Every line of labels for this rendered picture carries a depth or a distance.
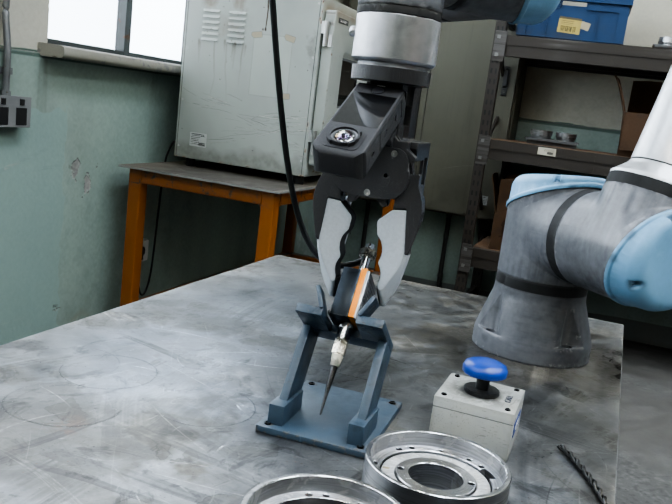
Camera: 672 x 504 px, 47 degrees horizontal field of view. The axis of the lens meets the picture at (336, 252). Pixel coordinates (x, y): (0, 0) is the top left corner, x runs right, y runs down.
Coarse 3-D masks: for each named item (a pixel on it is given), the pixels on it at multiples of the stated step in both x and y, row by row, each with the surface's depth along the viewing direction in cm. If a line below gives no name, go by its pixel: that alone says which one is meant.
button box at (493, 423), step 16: (448, 384) 70; (464, 384) 70; (496, 384) 72; (448, 400) 67; (464, 400) 67; (480, 400) 67; (496, 400) 68; (512, 400) 68; (432, 416) 68; (448, 416) 67; (464, 416) 67; (480, 416) 66; (496, 416) 66; (512, 416) 65; (448, 432) 67; (464, 432) 67; (480, 432) 66; (496, 432) 66; (512, 432) 66; (496, 448) 66
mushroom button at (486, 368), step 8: (472, 360) 69; (480, 360) 69; (488, 360) 69; (496, 360) 70; (464, 368) 68; (472, 368) 68; (480, 368) 67; (488, 368) 67; (496, 368) 68; (504, 368) 68; (472, 376) 68; (480, 376) 67; (488, 376) 67; (496, 376) 67; (504, 376) 68; (480, 384) 69; (488, 384) 69
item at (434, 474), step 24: (408, 432) 60; (432, 432) 60; (384, 456) 58; (456, 456) 59; (480, 456) 59; (384, 480) 52; (408, 480) 54; (432, 480) 58; (456, 480) 57; (504, 480) 55
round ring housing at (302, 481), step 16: (272, 480) 50; (288, 480) 50; (304, 480) 51; (320, 480) 51; (336, 480) 51; (352, 480) 51; (256, 496) 48; (272, 496) 50; (288, 496) 50; (304, 496) 50; (320, 496) 51; (336, 496) 51; (352, 496) 51; (368, 496) 50; (384, 496) 50
